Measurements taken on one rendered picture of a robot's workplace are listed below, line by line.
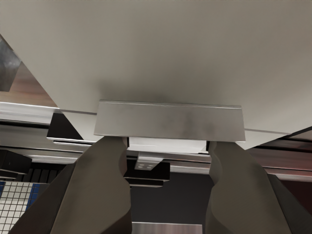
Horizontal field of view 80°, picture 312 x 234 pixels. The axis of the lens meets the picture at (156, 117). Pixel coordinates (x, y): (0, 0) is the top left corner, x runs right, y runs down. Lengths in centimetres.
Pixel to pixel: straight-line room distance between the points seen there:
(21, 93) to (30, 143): 28
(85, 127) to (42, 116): 11
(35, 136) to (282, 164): 63
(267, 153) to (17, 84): 56
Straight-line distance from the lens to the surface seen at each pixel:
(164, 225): 24
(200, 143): 19
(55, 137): 24
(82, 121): 16
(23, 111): 27
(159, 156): 27
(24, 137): 53
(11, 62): 32
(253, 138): 19
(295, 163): 65
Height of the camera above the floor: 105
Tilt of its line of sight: 22 degrees down
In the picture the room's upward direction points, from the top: 177 degrees counter-clockwise
